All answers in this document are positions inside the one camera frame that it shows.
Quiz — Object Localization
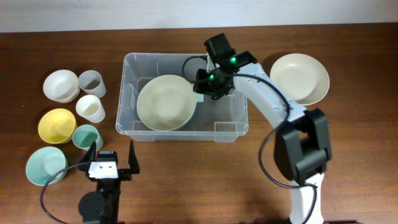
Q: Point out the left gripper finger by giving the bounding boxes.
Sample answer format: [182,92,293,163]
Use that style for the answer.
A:
[81,141,96,162]
[128,140,139,170]

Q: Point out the mint green small bowl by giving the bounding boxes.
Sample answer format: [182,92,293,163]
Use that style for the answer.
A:
[25,146,68,186]

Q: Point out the yellow small bowl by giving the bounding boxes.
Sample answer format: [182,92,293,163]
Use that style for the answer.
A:
[38,108,78,144]

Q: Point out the blue plate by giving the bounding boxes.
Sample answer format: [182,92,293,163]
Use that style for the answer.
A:
[178,118,195,131]

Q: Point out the cream plate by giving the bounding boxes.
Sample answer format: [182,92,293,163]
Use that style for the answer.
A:
[270,54,330,106]
[137,75,197,131]

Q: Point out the white small bowl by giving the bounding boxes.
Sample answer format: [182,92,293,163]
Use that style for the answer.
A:
[43,70,80,103]

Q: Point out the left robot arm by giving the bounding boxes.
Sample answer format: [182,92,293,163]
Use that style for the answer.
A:
[78,141,140,223]

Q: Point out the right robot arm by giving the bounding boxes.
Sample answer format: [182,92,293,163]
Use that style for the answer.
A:
[193,33,332,223]

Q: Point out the mint green plastic cup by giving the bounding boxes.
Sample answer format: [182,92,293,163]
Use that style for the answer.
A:
[72,124,104,151]

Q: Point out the cream plastic cup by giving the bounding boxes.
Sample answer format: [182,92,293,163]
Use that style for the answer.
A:
[75,95,106,123]

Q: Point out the clear plastic storage bin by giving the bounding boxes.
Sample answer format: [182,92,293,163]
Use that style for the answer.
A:
[116,53,249,142]

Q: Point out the grey plastic cup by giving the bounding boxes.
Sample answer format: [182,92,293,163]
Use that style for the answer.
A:
[78,70,106,98]

